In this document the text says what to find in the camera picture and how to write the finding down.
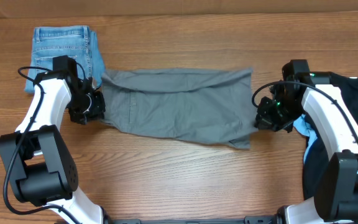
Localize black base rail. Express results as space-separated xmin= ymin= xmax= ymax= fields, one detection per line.
xmin=109 ymin=215 xmax=283 ymax=224

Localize folded blue denim jeans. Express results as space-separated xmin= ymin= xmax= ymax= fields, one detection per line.
xmin=27 ymin=26 xmax=105 ymax=87

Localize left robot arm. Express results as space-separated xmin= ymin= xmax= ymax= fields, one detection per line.
xmin=0 ymin=55 xmax=112 ymax=224

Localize grey khaki shorts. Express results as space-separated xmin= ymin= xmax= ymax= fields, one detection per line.
xmin=102 ymin=68 xmax=256 ymax=149

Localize light blue garment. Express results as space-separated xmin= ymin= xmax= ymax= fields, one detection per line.
xmin=293 ymin=114 xmax=318 ymax=163

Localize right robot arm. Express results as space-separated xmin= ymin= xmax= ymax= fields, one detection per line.
xmin=254 ymin=59 xmax=358 ymax=224

